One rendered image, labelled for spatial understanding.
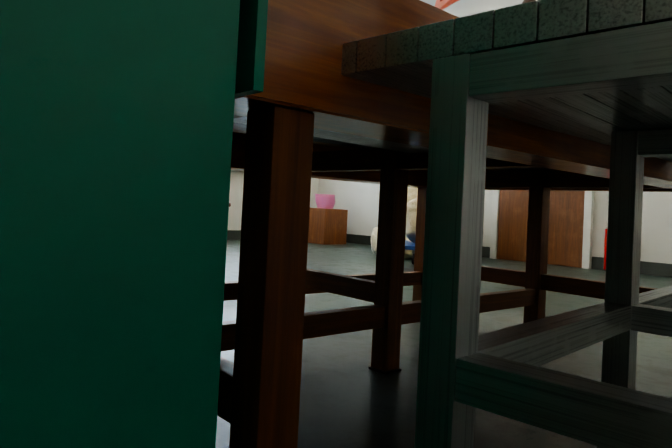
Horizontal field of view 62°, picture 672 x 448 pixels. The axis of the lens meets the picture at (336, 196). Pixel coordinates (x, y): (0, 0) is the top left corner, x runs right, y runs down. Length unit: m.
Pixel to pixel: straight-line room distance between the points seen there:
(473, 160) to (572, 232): 5.45
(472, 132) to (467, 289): 0.16
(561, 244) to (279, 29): 5.55
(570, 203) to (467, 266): 5.47
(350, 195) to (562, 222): 2.92
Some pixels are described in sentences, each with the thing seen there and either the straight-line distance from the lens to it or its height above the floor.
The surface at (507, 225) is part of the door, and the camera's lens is 6.31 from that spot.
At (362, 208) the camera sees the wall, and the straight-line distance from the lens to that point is 7.52.
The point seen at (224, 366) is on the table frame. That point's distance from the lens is 0.79.
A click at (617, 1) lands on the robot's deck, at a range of 0.56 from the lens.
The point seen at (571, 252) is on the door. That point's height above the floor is 0.14.
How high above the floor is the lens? 0.47
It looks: 1 degrees up
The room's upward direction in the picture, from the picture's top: 3 degrees clockwise
